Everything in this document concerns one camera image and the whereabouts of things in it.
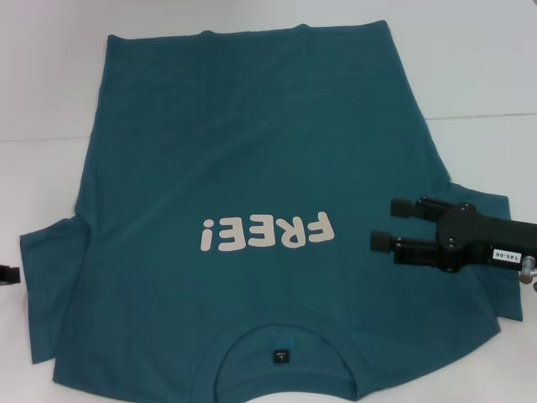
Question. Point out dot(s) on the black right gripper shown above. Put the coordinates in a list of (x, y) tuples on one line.
[(474, 239)]

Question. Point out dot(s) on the teal t-shirt with FREE print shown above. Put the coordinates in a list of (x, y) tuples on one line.
[(268, 147)]

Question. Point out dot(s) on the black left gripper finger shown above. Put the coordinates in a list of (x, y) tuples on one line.
[(9, 273)]

